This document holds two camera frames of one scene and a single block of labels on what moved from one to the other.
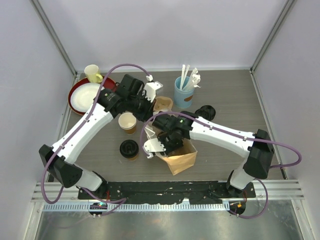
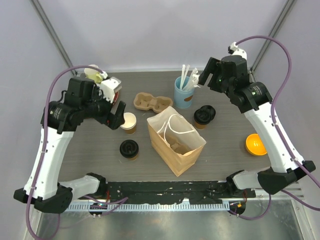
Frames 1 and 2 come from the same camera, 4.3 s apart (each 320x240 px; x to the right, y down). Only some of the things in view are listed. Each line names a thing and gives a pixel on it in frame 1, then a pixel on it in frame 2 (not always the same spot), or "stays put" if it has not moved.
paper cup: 136,157 stays put
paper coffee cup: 127,121 stays put
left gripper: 149,110 → 110,118
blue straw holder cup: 183,98 stays put
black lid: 129,148 stays put
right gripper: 161,138 → 213,66
